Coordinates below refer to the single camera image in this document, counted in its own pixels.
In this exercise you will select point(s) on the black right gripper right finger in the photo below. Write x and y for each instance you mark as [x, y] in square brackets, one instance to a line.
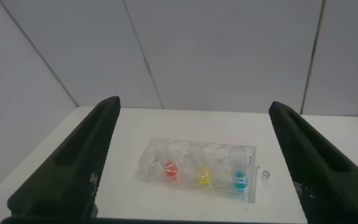
[325, 174]

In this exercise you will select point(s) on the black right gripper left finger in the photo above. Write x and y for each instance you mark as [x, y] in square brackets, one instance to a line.
[73, 168]

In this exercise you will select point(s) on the test tube with red pigment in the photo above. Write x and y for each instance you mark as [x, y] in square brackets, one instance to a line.
[171, 169]

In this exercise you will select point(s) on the test tube with yellow pigment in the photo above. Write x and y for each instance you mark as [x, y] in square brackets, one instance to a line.
[203, 178]

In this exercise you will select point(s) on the test tube with blue pigment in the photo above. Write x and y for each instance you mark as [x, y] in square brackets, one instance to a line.
[240, 181]

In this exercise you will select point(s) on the clear acrylic test tube rack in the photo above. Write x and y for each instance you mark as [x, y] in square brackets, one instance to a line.
[219, 155]

